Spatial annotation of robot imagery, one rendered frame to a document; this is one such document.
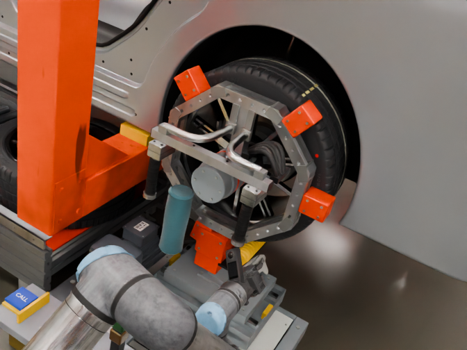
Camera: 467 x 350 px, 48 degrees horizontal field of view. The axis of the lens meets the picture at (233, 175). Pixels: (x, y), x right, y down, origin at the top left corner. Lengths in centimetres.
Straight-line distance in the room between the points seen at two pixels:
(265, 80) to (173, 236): 64
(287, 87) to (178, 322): 90
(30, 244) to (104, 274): 109
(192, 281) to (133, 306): 119
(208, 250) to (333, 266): 111
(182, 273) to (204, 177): 70
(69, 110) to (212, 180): 49
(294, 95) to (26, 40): 81
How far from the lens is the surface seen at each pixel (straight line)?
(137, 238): 212
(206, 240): 198
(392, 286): 300
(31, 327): 174
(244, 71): 177
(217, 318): 153
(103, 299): 112
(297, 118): 162
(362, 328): 268
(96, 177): 197
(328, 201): 172
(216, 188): 167
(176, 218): 185
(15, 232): 224
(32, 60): 167
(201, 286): 224
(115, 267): 112
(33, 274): 227
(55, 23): 157
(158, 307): 107
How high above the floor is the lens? 175
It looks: 31 degrees down
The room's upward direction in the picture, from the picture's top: 14 degrees clockwise
